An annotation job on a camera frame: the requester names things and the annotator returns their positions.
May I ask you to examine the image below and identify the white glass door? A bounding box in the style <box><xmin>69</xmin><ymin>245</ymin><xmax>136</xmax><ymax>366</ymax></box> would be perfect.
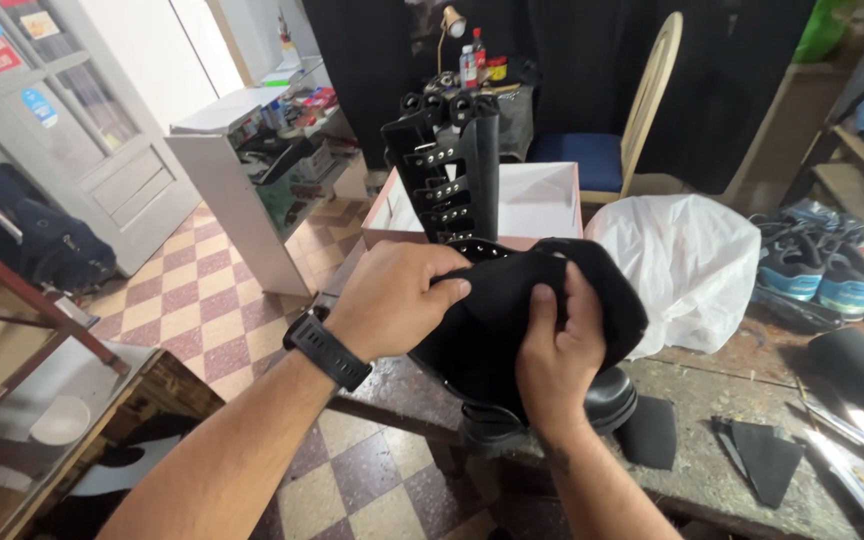
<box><xmin>0</xmin><ymin>0</ymin><xmax>203</xmax><ymax>279</ymax></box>

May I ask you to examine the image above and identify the tall black studded boot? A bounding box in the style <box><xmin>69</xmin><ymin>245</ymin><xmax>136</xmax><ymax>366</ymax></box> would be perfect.
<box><xmin>380</xmin><ymin>91</ymin><xmax>639</xmax><ymax>451</ymax></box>

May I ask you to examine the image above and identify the person's right hand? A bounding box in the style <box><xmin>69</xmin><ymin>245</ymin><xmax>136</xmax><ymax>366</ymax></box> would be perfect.
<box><xmin>515</xmin><ymin>261</ymin><xmax>607</xmax><ymax>440</ymax></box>

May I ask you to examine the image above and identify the black rubber roll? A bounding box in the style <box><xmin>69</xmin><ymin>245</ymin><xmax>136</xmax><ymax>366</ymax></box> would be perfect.
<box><xmin>807</xmin><ymin>327</ymin><xmax>864</xmax><ymax>408</ymax></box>

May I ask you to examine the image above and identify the black blue sneaker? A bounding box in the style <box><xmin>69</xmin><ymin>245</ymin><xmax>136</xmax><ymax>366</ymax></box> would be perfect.
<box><xmin>751</xmin><ymin>225</ymin><xmax>827</xmax><ymax>303</ymax></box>
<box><xmin>816</xmin><ymin>241</ymin><xmax>864</xmax><ymax>322</ymax></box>

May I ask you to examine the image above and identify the white plastic bag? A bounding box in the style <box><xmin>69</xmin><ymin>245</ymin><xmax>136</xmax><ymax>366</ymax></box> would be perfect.
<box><xmin>584</xmin><ymin>194</ymin><xmax>762</xmax><ymax>361</ymax></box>

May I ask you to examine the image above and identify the grey cluttered side table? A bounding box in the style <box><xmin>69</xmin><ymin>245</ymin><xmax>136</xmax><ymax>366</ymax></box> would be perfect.
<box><xmin>420</xmin><ymin>71</ymin><xmax>537</xmax><ymax>163</ymax></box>

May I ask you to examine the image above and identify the gold desk lamp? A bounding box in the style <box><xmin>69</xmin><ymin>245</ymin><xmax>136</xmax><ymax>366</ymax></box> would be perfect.
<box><xmin>435</xmin><ymin>5</ymin><xmax>468</xmax><ymax>76</ymax></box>

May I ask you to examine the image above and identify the person's left hand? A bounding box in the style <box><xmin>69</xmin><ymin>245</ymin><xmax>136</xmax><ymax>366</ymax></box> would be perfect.
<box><xmin>323</xmin><ymin>240</ymin><xmax>473</xmax><ymax>366</ymax></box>

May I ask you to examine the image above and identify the black rounded leather piece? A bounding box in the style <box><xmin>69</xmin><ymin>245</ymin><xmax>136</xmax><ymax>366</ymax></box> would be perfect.
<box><xmin>615</xmin><ymin>395</ymin><xmax>678</xmax><ymax>471</ymax></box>

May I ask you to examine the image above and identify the white shelf with supplies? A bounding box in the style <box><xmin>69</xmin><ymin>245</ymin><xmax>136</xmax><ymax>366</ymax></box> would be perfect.
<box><xmin>164</xmin><ymin>58</ymin><xmax>358</xmax><ymax>299</ymax></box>

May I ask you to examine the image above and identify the dark blue bag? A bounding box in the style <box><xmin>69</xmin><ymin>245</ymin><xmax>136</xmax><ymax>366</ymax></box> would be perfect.
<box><xmin>0</xmin><ymin>131</ymin><xmax>118</xmax><ymax>294</ymax></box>

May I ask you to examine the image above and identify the wooden shelf with bags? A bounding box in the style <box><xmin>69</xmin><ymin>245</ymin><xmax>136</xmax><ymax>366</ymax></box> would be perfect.
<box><xmin>784</xmin><ymin>0</ymin><xmax>864</xmax><ymax>226</ymax></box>

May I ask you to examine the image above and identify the black wrist watch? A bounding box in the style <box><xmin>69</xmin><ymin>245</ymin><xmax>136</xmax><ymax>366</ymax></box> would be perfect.
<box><xmin>282</xmin><ymin>305</ymin><xmax>375</xmax><ymax>393</ymax></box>

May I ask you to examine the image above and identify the black cloth piece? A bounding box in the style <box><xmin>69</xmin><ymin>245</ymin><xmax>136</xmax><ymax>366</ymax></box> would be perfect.
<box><xmin>409</xmin><ymin>237</ymin><xmax>650</xmax><ymax>421</ymax></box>

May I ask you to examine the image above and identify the black triangular leather scrap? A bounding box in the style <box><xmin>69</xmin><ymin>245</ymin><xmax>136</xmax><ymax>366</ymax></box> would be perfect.
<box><xmin>711</xmin><ymin>415</ymin><xmax>806</xmax><ymax>510</ymax></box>

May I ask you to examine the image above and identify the pink white cardboard box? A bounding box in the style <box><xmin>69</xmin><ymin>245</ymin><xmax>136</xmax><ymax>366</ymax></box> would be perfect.
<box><xmin>361</xmin><ymin>161</ymin><xmax>585</xmax><ymax>251</ymax></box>

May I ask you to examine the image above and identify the metal blade knife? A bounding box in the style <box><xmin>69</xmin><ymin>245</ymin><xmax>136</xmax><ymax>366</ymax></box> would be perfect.
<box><xmin>803</xmin><ymin>427</ymin><xmax>864</xmax><ymax>540</ymax></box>

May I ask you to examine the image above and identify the red wooden table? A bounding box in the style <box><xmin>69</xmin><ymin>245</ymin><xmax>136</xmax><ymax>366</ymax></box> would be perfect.
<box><xmin>0</xmin><ymin>225</ymin><xmax>132</xmax><ymax>432</ymax></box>

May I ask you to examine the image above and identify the white round bowl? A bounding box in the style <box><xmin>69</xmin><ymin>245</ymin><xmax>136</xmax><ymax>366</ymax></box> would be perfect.
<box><xmin>30</xmin><ymin>395</ymin><xmax>92</xmax><ymax>447</ymax></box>

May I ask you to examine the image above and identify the black curtain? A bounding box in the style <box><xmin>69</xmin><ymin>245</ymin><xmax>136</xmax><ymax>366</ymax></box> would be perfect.
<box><xmin>301</xmin><ymin>0</ymin><xmax>817</xmax><ymax>196</ymax></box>

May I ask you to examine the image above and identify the wooden chair blue seat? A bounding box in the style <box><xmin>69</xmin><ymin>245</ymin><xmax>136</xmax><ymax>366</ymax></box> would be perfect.
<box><xmin>526</xmin><ymin>11</ymin><xmax>684</xmax><ymax>206</ymax></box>

